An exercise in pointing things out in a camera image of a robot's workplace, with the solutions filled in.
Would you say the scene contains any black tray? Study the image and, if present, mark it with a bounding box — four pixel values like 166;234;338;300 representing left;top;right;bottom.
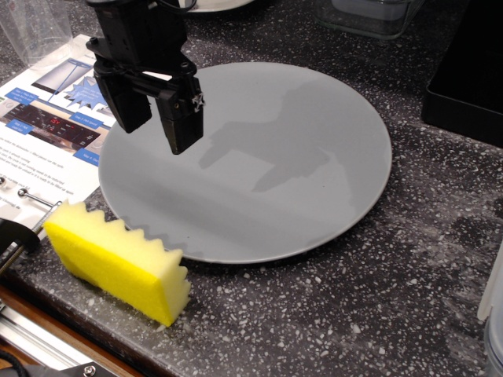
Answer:
421;1;502;148

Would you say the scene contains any yellow sponge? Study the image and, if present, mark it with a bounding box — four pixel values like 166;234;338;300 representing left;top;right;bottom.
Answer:
44;202;191;327

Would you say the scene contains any black cable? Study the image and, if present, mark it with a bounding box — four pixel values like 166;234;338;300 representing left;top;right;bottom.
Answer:
0;347;28;377

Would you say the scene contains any aluminium rail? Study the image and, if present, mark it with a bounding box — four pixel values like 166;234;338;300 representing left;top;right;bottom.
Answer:
1;304;113;376

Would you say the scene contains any white plate edge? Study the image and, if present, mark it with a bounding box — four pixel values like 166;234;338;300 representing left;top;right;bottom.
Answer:
189;0;253;13

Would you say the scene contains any black metal clamp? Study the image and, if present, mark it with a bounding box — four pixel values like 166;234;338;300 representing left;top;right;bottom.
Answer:
1;188;63;275

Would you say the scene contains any grey round plate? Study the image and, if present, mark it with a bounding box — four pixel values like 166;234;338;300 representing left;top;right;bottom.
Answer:
99;62;392;264

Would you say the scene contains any dishwasher instruction sheet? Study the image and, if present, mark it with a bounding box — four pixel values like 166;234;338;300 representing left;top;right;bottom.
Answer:
1;35;115;228

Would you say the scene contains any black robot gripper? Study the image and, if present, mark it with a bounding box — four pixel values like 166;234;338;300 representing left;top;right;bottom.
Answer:
86;1;204;155

